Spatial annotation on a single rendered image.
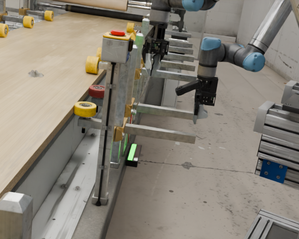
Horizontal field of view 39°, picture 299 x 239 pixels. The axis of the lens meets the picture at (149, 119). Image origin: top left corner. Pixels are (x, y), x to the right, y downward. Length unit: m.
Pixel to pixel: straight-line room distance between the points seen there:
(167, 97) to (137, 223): 2.08
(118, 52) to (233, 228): 1.76
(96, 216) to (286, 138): 0.71
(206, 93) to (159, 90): 2.77
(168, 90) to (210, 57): 2.68
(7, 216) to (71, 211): 0.95
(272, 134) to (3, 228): 1.18
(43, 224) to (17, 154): 0.31
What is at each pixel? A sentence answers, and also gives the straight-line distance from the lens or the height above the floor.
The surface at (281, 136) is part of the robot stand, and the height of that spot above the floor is 0.92.
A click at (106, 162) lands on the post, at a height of 0.84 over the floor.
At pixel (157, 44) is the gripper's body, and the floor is 1.14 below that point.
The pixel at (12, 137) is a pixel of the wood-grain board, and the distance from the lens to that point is 1.26.
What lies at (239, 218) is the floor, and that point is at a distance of 2.81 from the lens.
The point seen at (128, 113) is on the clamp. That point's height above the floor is 0.84.
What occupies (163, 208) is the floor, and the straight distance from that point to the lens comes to 2.73.
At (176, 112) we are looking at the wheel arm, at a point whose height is 0.85.
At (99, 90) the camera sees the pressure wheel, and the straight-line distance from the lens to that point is 1.76.
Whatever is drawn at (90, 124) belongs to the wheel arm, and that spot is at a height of 0.84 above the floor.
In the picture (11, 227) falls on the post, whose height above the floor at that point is 1.11.
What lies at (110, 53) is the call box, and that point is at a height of 1.17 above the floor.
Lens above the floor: 1.40
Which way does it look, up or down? 19 degrees down
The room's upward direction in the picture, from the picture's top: 8 degrees clockwise
